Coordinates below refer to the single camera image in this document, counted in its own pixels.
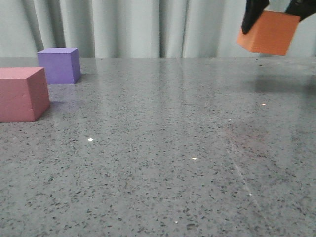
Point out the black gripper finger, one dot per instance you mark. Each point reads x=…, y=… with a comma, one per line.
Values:
x=301, y=8
x=253, y=11

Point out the orange foam cube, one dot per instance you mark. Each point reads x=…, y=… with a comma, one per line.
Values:
x=271, y=34

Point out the pale green curtain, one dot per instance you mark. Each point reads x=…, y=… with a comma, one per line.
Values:
x=123, y=28

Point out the purple foam cube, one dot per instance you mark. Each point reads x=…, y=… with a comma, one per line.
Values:
x=61, y=65

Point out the red foam cube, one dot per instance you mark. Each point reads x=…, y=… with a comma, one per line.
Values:
x=23, y=94

